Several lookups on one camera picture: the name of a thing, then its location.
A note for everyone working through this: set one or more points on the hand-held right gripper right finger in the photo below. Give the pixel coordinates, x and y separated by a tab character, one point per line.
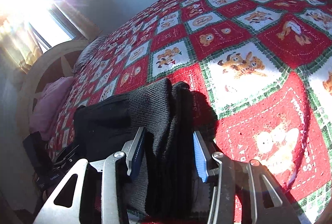
199	159

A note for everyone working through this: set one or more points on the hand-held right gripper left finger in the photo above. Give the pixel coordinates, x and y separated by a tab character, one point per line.
137	153

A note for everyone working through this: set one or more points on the black pants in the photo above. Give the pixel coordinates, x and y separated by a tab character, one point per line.
166	115

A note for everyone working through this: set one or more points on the pink pillow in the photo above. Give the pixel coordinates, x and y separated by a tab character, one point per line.
49	107

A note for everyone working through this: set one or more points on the red checked printed blanket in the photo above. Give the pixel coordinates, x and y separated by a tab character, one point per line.
259	83

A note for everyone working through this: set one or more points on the grey striped pillow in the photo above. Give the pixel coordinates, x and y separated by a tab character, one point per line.
88	54

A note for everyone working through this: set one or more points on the cream wooden headboard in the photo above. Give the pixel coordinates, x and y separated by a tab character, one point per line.
55	50

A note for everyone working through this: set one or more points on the yellow curtain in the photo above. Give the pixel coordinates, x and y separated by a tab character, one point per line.
20	44
83	24

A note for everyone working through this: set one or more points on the window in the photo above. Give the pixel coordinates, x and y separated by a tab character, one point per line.
51	29

